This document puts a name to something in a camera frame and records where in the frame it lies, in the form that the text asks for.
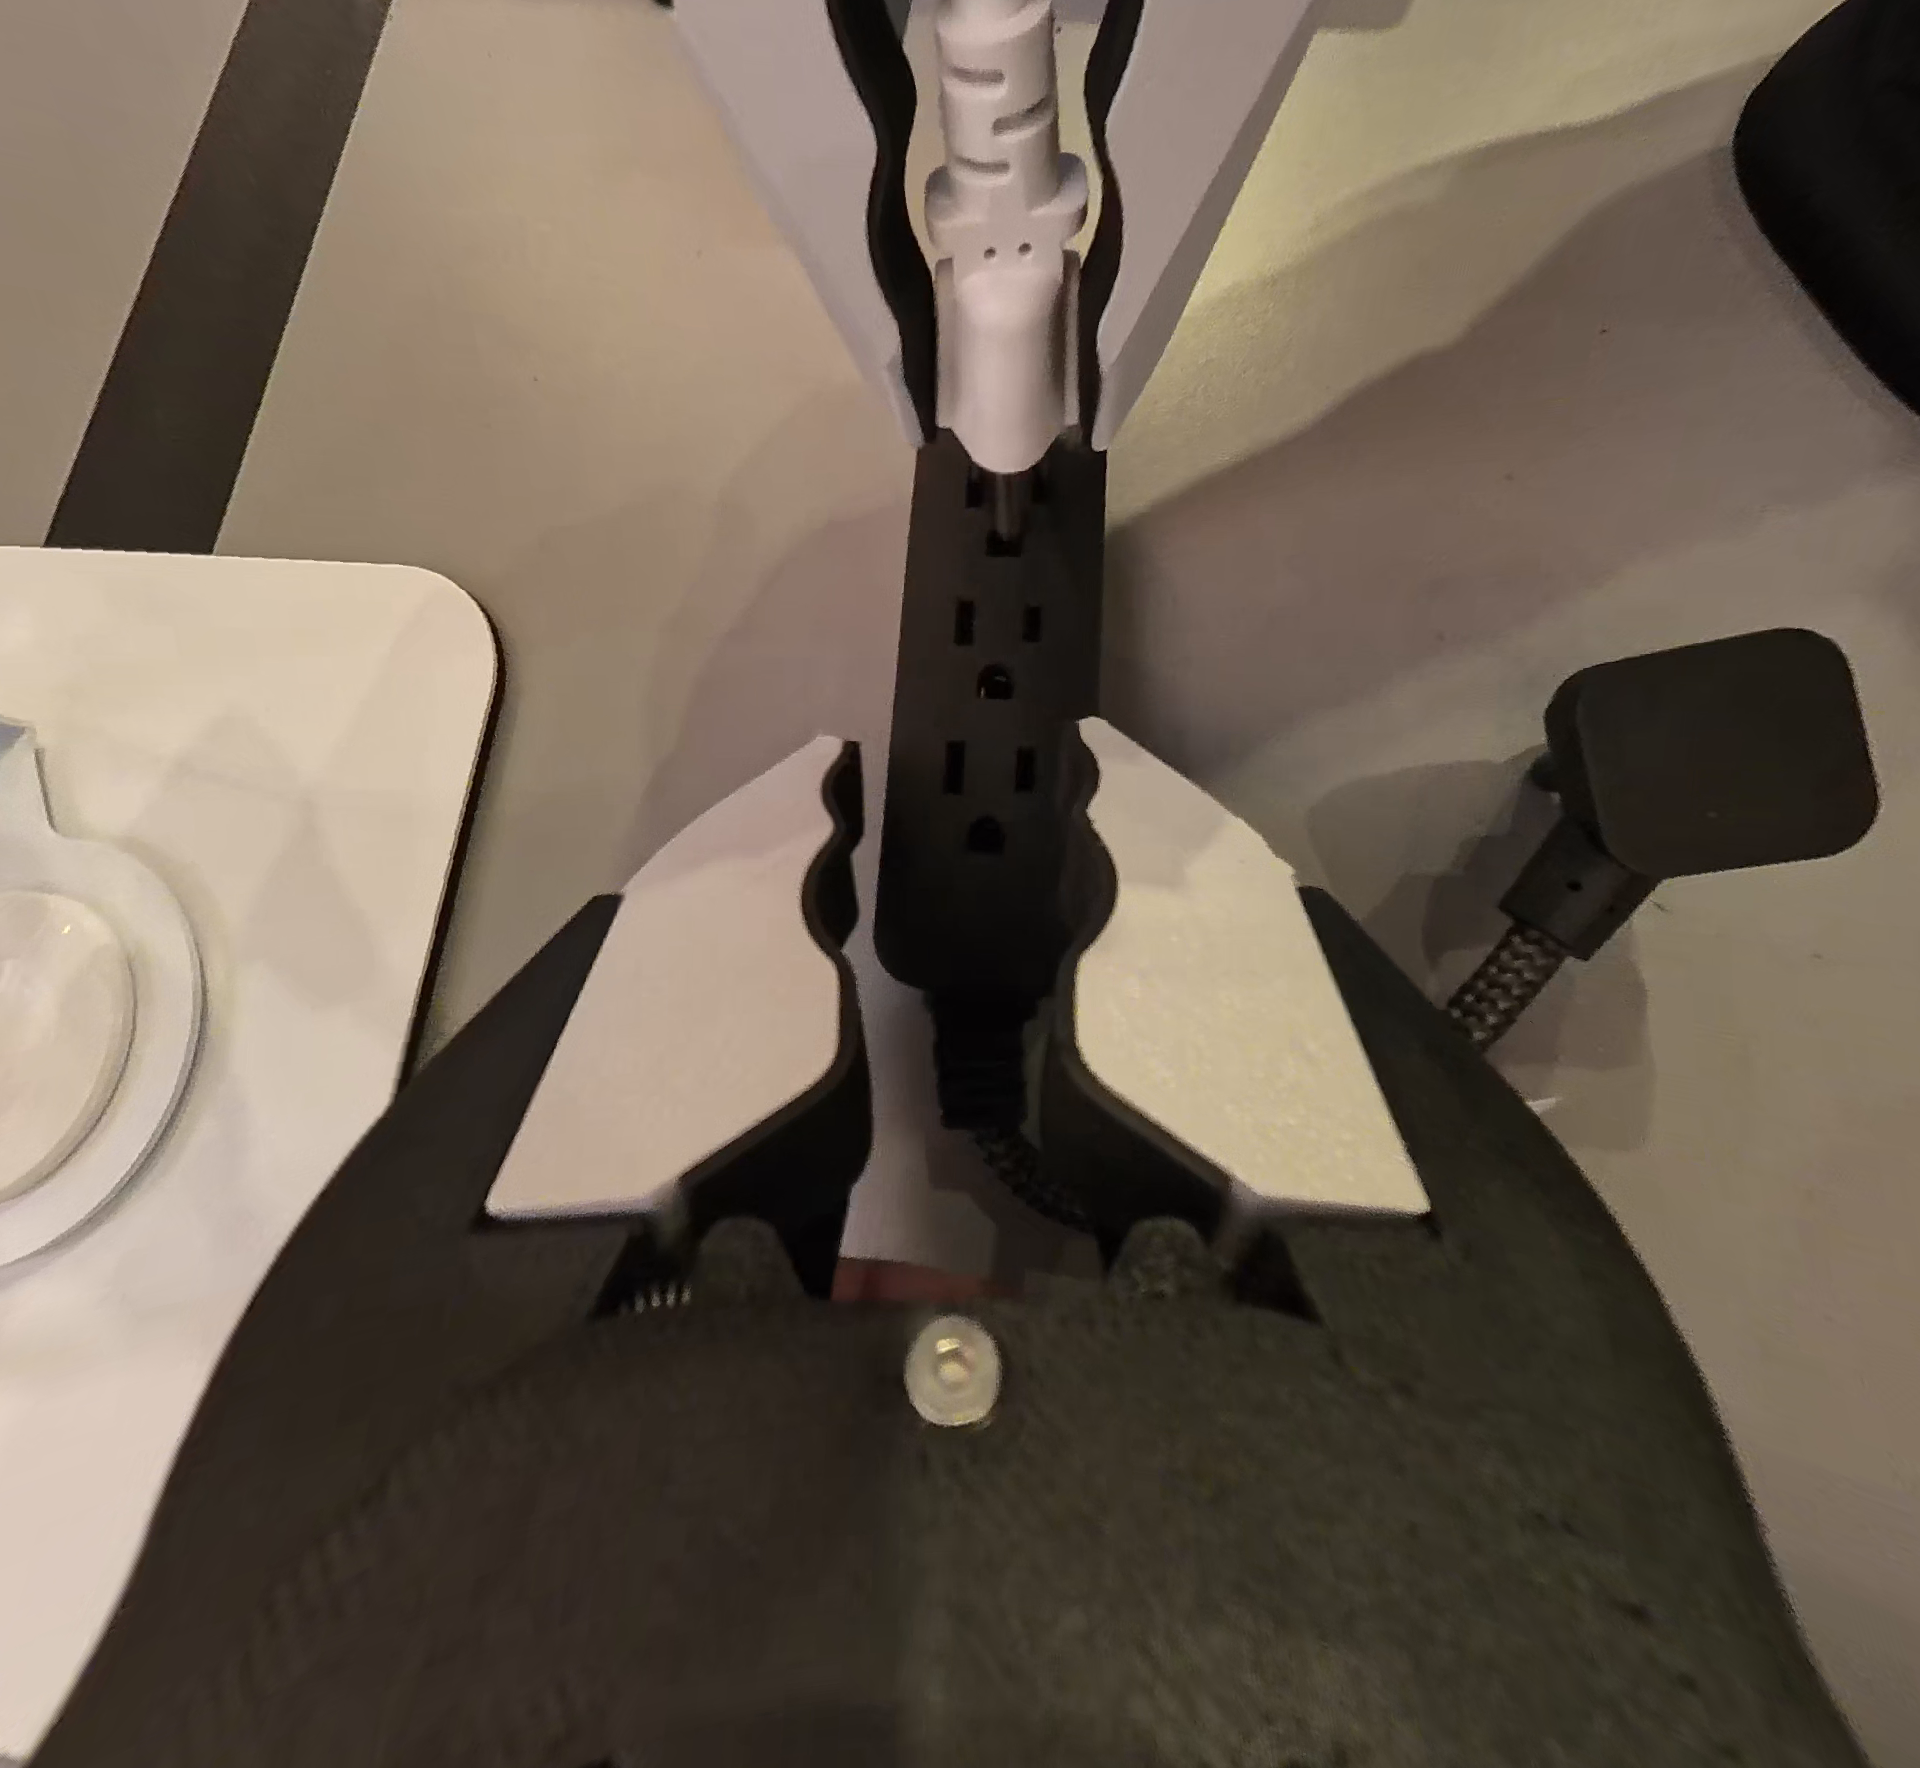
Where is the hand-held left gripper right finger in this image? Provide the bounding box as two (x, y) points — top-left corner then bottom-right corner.
(1050, 712), (1438, 1290)

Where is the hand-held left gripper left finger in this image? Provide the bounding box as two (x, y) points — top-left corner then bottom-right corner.
(481, 733), (876, 1303)

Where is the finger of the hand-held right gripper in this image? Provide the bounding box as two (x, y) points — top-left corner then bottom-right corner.
(1069, 0), (1348, 456)
(619, 0), (966, 443)

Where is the white power cord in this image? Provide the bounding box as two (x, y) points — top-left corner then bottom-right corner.
(918, 0), (1093, 545)

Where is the black power strip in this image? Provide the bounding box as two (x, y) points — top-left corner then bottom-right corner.
(872, 431), (1116, 1128)

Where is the black flat angled plug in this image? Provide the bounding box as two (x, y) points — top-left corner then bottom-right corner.
(1501, 625), (1885, 965)

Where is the black braided cable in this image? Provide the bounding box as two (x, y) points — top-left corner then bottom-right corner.
(961, 921), (1597, 1226)

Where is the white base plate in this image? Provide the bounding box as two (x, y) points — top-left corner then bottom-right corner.
(0, 545), (508, 1696)

